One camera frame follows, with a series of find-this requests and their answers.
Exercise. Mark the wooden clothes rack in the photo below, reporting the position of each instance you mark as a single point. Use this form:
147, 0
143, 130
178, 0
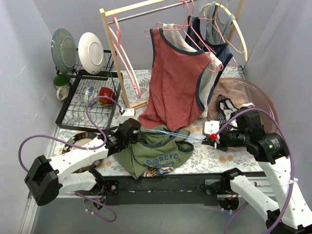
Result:
107, 20

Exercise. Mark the pink laundry basin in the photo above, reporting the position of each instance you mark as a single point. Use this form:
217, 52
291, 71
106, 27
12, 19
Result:
240, 91

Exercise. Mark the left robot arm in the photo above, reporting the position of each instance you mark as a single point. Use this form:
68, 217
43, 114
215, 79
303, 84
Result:
49, 177

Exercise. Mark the black white garment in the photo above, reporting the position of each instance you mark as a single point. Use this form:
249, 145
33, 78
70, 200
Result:
230, 111

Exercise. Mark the brown rimmed plate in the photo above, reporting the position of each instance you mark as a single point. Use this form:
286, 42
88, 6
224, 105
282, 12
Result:
81, 139

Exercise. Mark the floral table mat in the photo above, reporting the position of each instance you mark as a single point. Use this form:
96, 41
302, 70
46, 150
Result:
204, 159

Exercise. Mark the blue wire hanger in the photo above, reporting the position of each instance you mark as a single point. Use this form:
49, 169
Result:
153, 131

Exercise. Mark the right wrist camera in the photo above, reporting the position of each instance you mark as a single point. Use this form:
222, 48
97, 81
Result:
210, 128

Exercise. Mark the cream wooden hanger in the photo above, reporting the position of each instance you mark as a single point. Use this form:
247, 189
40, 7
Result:
235, 28

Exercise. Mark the green tank top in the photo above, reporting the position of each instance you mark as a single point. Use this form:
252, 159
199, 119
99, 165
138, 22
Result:
155, 154

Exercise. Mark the red bowl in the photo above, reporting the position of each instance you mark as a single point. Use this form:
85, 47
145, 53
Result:
106, 92

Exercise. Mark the white plate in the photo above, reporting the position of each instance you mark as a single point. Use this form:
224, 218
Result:
90, 53

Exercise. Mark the pink plastic hanger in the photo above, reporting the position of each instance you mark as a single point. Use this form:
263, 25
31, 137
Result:
124, 58

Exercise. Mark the navy tank top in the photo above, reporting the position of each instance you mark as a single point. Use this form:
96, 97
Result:
222, 50

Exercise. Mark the white tank top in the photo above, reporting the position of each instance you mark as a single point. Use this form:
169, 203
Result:
209, 73

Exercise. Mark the green patterned plate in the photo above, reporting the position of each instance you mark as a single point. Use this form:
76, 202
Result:
63, 49

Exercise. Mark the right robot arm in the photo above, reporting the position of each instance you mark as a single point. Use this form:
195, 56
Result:
289, 212

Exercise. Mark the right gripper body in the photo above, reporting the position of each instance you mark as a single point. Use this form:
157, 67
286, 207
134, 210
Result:
218, 141

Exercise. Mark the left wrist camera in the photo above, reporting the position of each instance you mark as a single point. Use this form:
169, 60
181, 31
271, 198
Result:
127, 114

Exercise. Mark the striped garment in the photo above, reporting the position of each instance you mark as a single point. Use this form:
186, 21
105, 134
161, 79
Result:
222, 102

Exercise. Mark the blue white cup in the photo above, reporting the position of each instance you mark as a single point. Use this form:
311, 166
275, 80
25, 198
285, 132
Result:
88, 95

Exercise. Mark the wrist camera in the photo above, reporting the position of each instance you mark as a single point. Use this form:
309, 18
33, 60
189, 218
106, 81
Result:
127, 114
210, 128

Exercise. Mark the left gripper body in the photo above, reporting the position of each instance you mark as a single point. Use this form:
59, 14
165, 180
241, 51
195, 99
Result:
134, 137

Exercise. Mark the green mug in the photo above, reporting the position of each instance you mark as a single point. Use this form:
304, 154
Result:
62, 85

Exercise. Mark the grey tank top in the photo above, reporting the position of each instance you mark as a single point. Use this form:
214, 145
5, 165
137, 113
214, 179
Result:
216, 30

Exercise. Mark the red tank top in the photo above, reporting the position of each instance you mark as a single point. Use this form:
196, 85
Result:
174, 85

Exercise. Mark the black dish rack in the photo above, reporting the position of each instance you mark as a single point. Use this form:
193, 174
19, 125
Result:
82, 87

